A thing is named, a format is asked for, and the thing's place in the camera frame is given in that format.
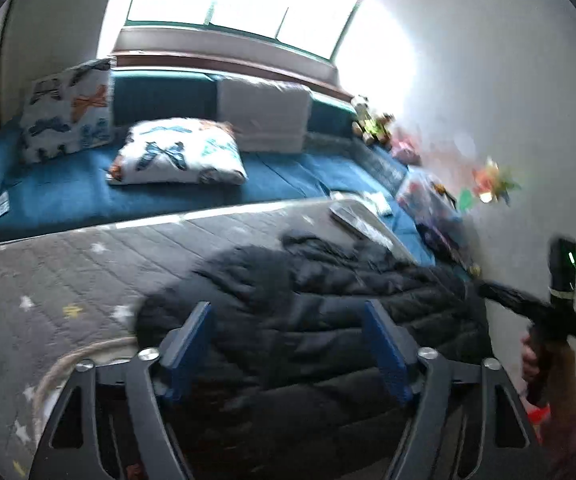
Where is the red plastic stool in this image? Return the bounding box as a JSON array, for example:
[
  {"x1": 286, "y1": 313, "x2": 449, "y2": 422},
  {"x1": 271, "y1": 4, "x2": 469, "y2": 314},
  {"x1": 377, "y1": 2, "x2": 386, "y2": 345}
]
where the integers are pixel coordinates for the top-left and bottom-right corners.
[{"x1": 527, "y1": 404, "x2": 550, "y2": 434}]

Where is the blue bed sheet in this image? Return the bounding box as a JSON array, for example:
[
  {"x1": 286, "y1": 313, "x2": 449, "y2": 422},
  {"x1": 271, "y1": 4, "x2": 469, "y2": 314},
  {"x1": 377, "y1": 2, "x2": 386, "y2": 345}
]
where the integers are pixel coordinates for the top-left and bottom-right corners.
[{"x1": 0, "y1": 122, "x2": 434, "y2": 264}]

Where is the right hand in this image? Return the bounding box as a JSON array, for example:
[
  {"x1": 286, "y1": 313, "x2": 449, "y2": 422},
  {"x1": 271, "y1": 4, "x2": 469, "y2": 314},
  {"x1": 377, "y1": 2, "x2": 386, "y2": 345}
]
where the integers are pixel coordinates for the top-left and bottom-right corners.
[{"x1": 521, "y1": 333, "x2": 542, "y2": 385}]

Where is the teal bed headboard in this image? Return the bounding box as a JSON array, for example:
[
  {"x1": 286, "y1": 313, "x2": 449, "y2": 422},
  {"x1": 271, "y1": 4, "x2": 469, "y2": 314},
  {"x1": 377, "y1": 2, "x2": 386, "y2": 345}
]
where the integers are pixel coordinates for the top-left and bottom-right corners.
[{"x1": 112, "y1": 68, "x2": 355, "y2": 138}]

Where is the colourful toys pile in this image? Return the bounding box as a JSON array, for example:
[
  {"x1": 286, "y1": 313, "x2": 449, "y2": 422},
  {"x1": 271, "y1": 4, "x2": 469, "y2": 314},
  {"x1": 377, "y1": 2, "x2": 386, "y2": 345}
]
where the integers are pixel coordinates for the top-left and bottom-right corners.
[{"x1": 351, "y1": 96, "x2": 520, "y2": 278}]

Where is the black puffer down jacket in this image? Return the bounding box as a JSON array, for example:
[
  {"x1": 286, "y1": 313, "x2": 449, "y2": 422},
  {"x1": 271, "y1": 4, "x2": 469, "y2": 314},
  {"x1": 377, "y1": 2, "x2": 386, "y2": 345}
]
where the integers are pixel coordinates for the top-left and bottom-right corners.
[{"x1": 135, "y1": 232, "x2": 492, "y2": 479}]

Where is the grey star mattress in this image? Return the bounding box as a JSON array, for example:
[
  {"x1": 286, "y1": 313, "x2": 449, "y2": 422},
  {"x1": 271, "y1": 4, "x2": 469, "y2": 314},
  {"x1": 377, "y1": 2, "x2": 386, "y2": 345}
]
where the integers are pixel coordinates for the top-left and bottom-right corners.
[{"x1": 0, "y1": 196, "x2": 419, "y2": 480}]

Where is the butterfly print pillow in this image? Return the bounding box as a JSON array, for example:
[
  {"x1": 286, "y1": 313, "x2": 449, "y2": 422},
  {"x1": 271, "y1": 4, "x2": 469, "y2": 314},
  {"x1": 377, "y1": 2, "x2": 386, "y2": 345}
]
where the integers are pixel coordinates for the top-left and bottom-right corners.
[{"x1": 20, "y1": 56, "x2": 115, "y2": 164}]

